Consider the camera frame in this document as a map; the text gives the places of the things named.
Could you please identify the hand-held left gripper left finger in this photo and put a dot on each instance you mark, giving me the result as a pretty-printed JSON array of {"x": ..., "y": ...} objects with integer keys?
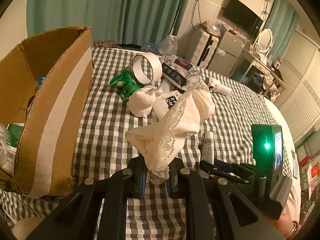
[{"x": 143, "y": 182}]

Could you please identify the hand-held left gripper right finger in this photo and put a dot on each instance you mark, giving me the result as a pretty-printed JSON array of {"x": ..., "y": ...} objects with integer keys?
[{"x": 180, "y": 182}]

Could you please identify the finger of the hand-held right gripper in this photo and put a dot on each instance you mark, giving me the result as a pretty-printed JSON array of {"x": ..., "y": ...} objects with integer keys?
[
  {"x": 210, "y": 167},
  {"x": 223, "y": 164}
]

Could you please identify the white tube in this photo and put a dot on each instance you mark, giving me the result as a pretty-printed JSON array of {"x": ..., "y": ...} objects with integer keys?
[{"x": 208, "y": 147}]

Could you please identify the white lace cloth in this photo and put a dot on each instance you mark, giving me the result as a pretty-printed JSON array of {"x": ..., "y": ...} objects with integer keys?
[{"x": 190, "y": 110}]

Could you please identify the green snack packet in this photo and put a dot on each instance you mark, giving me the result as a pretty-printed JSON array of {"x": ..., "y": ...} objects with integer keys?
[{"x": 122, "y": 82}]

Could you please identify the brown cardboard box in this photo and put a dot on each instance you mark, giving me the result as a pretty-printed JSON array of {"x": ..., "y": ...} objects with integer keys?
[{"x": 45, "y": 100}]

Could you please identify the green white medicine box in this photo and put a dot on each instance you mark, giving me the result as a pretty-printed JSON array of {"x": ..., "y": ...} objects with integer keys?
[{"x": 15, "y": 132}]

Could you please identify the crushed clear plastic bottle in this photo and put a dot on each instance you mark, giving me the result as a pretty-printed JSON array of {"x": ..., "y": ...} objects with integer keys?
[{"x": 5, "y": 142}]

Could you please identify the person's right forearm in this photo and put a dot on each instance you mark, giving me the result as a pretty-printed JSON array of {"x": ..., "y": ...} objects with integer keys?
[{"x": 282, "y": 226}]

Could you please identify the checked bed sheet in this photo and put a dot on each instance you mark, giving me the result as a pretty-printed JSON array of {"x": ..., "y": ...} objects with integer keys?
[{"x": 237, "y": 110}]

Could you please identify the small white flat device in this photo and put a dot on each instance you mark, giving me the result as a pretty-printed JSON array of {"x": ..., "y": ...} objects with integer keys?
[{"x": 295, "y": 165}]

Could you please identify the pile of clothes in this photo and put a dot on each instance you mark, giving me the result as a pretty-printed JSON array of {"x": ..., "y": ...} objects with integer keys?
[{"x": 268, "y": 82}]

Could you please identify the white handheld device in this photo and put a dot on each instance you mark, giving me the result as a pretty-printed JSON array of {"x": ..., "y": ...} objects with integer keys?
[{"x": 222, "y": 88}]

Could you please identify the white vanity desk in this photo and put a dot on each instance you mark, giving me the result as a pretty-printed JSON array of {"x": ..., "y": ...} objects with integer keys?
[{"x": 260, "y": 66}]

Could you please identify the white sachet black label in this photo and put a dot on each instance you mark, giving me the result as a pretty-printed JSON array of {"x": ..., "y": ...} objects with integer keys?
[{"x": 163, "y": 105}]

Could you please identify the white rabbit figurine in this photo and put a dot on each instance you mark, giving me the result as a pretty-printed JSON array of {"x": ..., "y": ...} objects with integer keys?
[{"x": 142, "y": 102}]

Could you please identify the grey mini fridge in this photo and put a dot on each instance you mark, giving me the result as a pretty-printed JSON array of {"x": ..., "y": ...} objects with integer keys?
[{"x": 227, "y": 52}]

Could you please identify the black white snack packet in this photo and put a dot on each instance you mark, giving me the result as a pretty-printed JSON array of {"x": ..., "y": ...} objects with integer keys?
[{"x": 175, "y": 72}]

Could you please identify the white oval mirror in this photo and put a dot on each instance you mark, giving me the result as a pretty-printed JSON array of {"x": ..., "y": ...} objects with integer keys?
[{"x": 265, "y": 38}]

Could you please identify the white suitcase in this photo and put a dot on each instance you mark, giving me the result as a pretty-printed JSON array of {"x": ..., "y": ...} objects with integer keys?
[{"x": 197, "y": 47}]

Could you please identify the white tape roll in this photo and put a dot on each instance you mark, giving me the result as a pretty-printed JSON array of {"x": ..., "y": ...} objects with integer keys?
[{"x": 156, "y": 65}]

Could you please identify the clear plastic bag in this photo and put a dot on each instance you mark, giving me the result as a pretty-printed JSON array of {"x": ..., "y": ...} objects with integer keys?
[{"x": 213, "y": 28}]

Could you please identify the narrow green curtain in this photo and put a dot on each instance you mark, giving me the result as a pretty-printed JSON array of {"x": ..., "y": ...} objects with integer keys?
[{"x": 282, "y": 17}]

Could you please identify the large clear water jug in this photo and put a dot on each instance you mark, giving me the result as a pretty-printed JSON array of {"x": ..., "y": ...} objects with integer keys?
[{"x": 167, "y": 46}]

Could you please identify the blue water jug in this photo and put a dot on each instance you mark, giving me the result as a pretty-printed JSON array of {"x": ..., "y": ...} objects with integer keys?
[{"x": 150, "y": 47}]

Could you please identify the brown patterned bag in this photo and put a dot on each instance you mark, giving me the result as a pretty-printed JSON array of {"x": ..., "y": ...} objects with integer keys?
[{"x": 105, "y": 44}]

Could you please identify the wide green curtain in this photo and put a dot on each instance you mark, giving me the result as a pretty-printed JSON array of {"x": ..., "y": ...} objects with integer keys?
[{"x": 100, "y": 10}]

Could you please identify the black wall television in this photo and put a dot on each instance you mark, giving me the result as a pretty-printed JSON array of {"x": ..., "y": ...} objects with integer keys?
[{"x": 242, "y": 15}]

